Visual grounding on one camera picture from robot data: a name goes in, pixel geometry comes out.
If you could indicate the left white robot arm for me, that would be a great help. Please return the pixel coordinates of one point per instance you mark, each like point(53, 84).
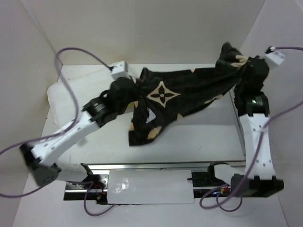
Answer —
point(42, 158)

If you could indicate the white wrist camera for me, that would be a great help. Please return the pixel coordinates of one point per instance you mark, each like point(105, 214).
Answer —
point(120, 70)
point(273, 57)

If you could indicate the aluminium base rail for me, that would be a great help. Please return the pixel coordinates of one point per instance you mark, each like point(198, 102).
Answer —
point(201, 179)

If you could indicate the white cover plate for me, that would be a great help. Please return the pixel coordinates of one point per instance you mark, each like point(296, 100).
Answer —
point(150, 187)

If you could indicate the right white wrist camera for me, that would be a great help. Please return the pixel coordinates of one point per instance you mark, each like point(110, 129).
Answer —
point(273, 57)

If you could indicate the black beige patterned pillowcase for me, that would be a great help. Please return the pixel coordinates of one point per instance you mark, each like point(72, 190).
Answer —
point(162, 98)

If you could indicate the aluminium side rail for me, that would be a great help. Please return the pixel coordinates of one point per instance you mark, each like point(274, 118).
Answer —
point(238, 123)

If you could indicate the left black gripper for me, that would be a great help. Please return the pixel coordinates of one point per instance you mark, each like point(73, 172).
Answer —
point(135, 92)

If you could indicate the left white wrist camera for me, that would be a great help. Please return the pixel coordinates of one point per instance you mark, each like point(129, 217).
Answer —
point(120, 70)

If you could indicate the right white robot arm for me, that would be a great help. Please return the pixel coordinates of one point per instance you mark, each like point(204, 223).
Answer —
point(259, 177)

